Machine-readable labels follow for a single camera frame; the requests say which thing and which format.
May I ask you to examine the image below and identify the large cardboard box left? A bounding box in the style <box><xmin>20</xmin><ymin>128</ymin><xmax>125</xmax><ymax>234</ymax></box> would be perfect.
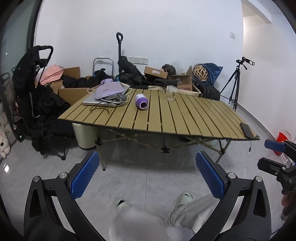
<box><xmin>50</xmin><ymin>67</ymin><xmax>89</xmax><ymax>105</ymax></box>

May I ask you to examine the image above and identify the black camera tripod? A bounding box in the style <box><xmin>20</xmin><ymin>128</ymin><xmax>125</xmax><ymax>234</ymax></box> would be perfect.
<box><xmin>220</xmin><ymin>56</ymin><xmax>255</xmax><ymax>111</ymax></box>

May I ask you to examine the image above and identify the woven rattan ball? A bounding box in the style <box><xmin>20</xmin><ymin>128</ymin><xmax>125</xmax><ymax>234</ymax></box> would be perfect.
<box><xmin>193</xmin><ymin>64</ymin><xmax>209</xmax><ymax>81</ymax></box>

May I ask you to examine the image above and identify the purple supplement bottle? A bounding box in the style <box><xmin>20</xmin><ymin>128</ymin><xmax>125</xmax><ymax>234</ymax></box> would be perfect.
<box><xmin>134</xmin><ymin>93</ymin><xmax>149</xmax><ymax>110</ymax></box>

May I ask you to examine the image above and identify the black smartphone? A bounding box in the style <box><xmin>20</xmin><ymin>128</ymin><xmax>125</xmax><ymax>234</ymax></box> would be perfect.
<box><xmin>240</xmin><ymin>123</ymin><xmax>255</xmax><ymax>140</ymax></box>

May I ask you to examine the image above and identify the black clothes pile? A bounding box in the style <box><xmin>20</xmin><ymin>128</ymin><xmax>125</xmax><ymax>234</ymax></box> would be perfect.
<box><xmin>61</xmin><ymin>56</ymin><xmax>180</xmax><ymax>89</ymax></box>

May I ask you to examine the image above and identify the pink bag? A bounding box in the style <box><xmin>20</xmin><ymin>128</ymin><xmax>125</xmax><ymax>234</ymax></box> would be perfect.
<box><xmin>39</xmin><ymin>65</ymin><xmax>64</xmax><ymax>85</ymax></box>

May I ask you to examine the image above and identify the white trash bin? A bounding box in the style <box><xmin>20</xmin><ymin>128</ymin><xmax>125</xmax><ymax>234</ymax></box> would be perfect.
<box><xmin>72</xmin><ymin>123</ymin><xmax>97</xmax><ymax>150</ymax></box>

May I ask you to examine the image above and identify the green white shoe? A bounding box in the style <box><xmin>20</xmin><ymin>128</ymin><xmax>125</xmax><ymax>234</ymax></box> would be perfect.
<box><xmin>167</xmin><ymin>191</ymin><xmax>194</xmax><ymax>227</ymax></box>
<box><xmin>115</xmin><ymin>199</ymin><xmax>130</xmax><ymax>212</ymax></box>

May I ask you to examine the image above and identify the person's right hand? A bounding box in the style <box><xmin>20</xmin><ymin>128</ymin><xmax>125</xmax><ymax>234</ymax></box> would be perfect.
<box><xmin>281</xmin><ymin>194</ymin><xmax>295</xmax><ymax>221</ymax></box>

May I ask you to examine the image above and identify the black folding cart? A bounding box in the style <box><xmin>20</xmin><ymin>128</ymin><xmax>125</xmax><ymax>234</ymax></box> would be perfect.
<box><xmin>13</xmin><ymin>45</ymin><xmax>70</xmax><ymax>161</ymax></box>

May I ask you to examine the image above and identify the white charging cable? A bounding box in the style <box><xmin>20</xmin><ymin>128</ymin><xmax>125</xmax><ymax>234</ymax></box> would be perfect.
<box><xmin>87</xmin><ymin>87</ymin><xmax>133</xmax><ymax>96</ymax></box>

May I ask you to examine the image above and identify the grey trouser leg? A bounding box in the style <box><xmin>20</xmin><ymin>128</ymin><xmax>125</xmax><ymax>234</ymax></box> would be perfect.
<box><xmin>109</xmin><ymin>192</ymin><xmax>219</xmax><ymax>240</ymax></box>

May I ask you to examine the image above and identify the red black braided cable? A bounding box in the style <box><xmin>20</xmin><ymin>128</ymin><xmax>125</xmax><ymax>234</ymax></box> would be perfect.
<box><xmin>89</xmin><ymin>102</ymin><xmax>117</xmax><ymax>113</ymax></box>

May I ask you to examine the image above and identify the clear glass cup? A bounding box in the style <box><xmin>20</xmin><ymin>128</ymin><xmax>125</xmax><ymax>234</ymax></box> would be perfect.
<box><xmin>166</xmin><ymin>85</ymin><xmax>178</xmax><ymax>101</ymax></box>

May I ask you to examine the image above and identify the silver laptop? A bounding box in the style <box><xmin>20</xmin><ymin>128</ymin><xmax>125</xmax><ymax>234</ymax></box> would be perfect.
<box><xmin>82</xmin><ymin>86</ymin><xmax>129</xmax><ymax>107</ymax></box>

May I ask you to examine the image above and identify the open cardboard box right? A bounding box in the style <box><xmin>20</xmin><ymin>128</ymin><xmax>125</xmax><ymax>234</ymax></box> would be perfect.
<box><xmin>170</xmin><ymin>66</ymin><xmax>193</xmax><ymax>91</ymax></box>

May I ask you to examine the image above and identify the blue bag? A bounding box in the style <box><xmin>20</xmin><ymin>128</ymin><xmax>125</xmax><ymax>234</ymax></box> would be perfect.
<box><xmin>200</xmin><ymin>63</ymin><xmax>223</xmax><ymax>87</ymax></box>

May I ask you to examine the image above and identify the left green white shoe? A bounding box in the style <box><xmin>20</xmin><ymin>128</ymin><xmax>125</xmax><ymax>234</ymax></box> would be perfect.
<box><xmin>115</xmin><ymin>199</ymin><xmax>130</xmax><ymax>212</ymax></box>

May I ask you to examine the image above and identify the white plush toy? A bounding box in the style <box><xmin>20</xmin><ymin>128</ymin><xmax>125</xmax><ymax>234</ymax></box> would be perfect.
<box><xmin>0</xmin><ymin>123</ymin><xmax>11</xmax><ymax>159</ymax></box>

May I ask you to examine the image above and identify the black trolley handle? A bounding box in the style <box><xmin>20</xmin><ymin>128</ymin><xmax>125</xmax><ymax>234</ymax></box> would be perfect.
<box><xmin>116</xmin><ymin>32</ymin><xmax>123</xmax><ymax>75</ymax></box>

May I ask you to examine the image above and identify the tan slatted folding table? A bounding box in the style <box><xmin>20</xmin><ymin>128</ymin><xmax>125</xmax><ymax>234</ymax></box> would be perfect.
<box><xmin>59</xmin><ymin>89</ymin><xmax>260</xmax><ymax>157</ymax></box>

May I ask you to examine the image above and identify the white wall socket strip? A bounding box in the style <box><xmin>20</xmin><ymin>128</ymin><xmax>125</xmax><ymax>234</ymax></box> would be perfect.
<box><xmin>127</xmin><ymin>56</ymin><xmax>149</xmax><ymax>65</ymax></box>

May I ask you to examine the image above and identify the silver metal chair frame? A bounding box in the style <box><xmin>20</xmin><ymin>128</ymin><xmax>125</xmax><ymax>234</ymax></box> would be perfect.
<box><xmin>92</xmin><ymin>57</ymin><xmax>114</xmax><ymax>77</ymax></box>

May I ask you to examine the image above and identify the lilac hot water bag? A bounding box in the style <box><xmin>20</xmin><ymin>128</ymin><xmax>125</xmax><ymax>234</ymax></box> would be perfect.
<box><xmin>94</xmin><ymin>78</ymin><xmax>125</xmax><ymax>100</ymax></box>

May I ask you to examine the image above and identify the brown box with handle hole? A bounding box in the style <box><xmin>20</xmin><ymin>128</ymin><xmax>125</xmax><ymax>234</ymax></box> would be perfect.
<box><xmin>144</xmin><ymin>66</ymin><xmax>168</xmax><ymax>79</ymax></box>

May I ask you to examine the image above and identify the right green white shoe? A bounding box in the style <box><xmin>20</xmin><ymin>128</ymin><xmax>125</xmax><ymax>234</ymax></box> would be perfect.
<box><xmin>167</xmin><ymin>191</ymin><xmax>194</xmax><ymax>227</ymax></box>

